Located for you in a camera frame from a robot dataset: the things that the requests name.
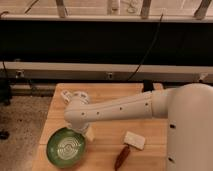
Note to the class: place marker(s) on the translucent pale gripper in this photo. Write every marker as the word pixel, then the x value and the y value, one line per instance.
pixel 88 134

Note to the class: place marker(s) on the green ceramic bowl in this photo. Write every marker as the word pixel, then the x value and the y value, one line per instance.
pixel 65 148

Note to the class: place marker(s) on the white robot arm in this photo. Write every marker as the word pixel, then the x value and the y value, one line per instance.
pixel 188 110

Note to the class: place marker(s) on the white plastic bottle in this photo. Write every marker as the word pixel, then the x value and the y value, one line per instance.
pixel 66 96

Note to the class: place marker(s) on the black cylindrical table clamp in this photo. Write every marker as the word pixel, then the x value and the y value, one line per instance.
pixel 148 85

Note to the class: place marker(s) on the black object at left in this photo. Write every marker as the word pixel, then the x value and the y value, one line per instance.
pixel 5 96

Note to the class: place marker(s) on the grey metal rail beam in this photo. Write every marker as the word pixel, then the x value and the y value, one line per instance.
pixel 107 72

